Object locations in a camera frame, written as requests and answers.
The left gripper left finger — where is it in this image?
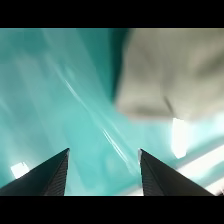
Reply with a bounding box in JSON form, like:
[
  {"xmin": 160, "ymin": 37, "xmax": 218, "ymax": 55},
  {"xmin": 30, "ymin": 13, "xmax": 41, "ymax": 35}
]
[{"xmin": 0, "ymin": 147, "xmax": 71, "ymax": 197}]

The beige shirt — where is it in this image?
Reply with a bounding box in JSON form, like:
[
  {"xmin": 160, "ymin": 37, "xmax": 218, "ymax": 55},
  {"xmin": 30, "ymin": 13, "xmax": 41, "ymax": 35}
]
[{"xmin": 114, "ymin": 28, "xmax": 224, "ymax": 122}]

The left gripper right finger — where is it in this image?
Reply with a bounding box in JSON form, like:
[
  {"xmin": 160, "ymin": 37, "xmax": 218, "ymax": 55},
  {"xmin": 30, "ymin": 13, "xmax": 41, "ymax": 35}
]
[{"xmin": 138, "ymin": 148, "xmax": 213, "ymax": 197}]

